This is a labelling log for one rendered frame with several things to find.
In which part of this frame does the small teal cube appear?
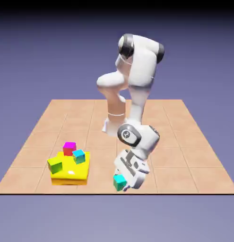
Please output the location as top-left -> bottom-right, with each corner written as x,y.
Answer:
113,174 -> 127,192

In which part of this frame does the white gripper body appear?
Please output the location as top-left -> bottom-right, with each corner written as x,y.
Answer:
113,149 -> 147,190

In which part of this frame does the large yellow box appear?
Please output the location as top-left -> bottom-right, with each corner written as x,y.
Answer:
50,151 -> 91,186

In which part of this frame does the small cyan cube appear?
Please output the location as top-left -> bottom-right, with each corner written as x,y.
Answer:
72,149 -> 86,165

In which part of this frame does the small lime green cube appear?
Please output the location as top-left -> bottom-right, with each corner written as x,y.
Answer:
47,156 -> 63,175

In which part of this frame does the small magenta cube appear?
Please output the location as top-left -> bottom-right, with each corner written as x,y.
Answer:
62,141 -> 77,157

